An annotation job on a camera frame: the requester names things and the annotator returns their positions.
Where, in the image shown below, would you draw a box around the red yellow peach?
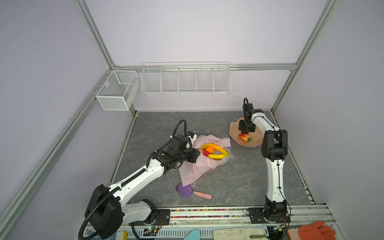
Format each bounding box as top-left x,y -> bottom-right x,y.
239,133 -> 252,143

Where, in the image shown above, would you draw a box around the small red peach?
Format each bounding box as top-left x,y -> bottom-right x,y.
202,150 -> 210,157

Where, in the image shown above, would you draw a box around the pink plastic bag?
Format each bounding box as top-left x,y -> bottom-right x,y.
179,135 -> 233,186

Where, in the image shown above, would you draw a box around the yellow green banana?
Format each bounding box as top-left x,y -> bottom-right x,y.
201,143 -> 230,156
207,154 -> 227,160

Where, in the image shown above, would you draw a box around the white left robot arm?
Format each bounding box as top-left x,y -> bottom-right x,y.
78,128 -> 200,240

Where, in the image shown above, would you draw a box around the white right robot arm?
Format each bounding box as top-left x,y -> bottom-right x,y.
239,98 -> 291,224

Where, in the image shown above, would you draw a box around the beige scalloped fruit bowl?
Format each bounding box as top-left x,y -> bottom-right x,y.
229,116 -> 265,148

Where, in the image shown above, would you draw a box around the purple pink spatula brush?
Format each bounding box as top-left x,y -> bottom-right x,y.
176,183 -> 212,200

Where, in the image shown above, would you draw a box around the beige cloth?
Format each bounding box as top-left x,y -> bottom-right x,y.
213,228 -> 268,240

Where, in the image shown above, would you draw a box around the orange rubber glove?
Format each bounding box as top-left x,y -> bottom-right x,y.
288,222 -> 336,240

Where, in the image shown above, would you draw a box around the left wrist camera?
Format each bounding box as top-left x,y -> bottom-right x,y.
187,132 -> 198,145

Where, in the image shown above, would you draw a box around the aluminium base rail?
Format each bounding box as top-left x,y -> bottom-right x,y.
152,205 -> 336,228

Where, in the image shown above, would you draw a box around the long white wire shelf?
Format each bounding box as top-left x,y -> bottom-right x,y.
141,62 -> 232,95

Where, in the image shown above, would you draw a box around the teal tool handle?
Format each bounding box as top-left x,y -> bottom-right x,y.
184,230 -> 201,240

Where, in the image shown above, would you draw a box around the small white wire basket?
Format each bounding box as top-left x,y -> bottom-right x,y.
96,70 -> 140,111

